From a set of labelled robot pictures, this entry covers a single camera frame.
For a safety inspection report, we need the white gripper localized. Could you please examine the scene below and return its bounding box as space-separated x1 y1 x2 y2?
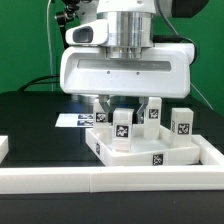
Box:
60 19 195 124

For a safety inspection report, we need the white square table top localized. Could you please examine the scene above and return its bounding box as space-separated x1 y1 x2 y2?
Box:
85 124 200 166

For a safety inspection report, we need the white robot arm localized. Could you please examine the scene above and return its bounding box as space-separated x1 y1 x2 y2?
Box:
60 0 209 122

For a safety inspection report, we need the white marker base plate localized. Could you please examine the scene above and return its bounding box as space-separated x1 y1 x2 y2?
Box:
55 113 93 127

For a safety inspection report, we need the grey cable right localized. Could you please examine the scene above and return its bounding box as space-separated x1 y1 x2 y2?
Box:
189 82 215 111

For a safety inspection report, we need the black cable bundle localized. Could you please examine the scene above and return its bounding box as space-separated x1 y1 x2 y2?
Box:
17 75 63 92

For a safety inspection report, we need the white right fence rail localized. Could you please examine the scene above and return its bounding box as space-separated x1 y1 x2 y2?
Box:
192 135 224 166

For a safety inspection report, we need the white fence rail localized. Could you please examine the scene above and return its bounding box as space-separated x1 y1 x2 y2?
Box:
0 165 224 194
192 135 224 166
0 136 9 164

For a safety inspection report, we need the thin white cable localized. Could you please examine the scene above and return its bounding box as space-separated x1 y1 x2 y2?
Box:
46 0 56 92

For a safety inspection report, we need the white left fence rail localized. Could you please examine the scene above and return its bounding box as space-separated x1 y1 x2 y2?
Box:
0 136 9 164

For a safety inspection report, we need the white front fence rail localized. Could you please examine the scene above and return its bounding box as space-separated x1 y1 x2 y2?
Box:
0 165 224 194

